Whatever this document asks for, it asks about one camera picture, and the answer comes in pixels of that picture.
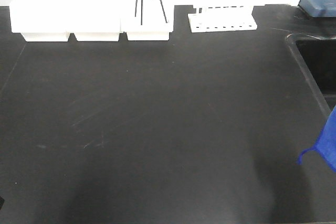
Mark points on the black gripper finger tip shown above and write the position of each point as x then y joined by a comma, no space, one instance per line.
1,202

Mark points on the blue microfiber cloth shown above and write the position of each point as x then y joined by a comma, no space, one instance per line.
325,143

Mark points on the large white plastic tray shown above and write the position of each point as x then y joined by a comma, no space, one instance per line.
56,20

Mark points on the small white plastic tray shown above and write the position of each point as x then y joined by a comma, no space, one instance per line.
154,27

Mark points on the white test tube rack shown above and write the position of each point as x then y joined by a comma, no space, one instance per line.
222,15

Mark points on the black lab sink basin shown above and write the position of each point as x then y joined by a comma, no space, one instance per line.
315,56

